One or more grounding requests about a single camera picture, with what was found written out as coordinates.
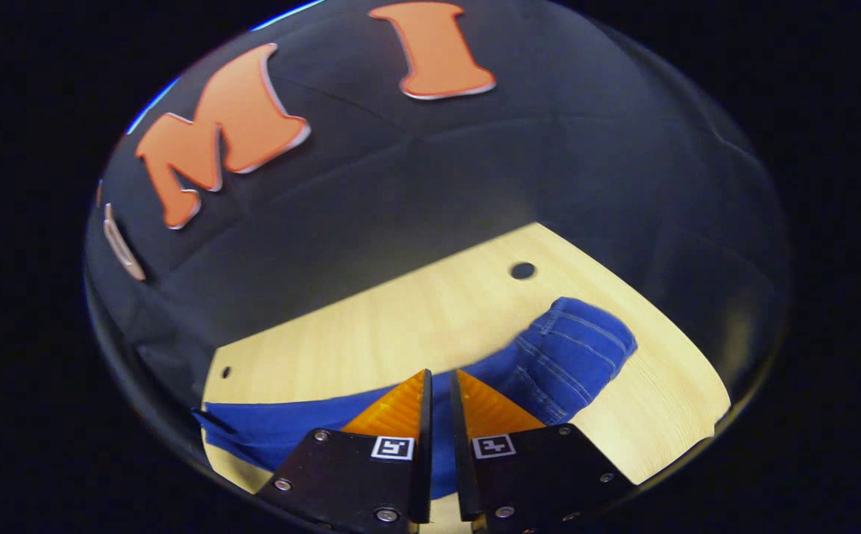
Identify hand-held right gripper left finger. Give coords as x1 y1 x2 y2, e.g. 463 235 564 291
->
256 369 435 534

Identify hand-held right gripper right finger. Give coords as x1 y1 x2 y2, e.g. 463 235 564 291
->
451 369 635 534

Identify blue jeans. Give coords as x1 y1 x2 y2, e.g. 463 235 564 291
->
193 297 639 499

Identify black backdrop cloth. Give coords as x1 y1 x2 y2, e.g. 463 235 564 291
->
83 0 624 475

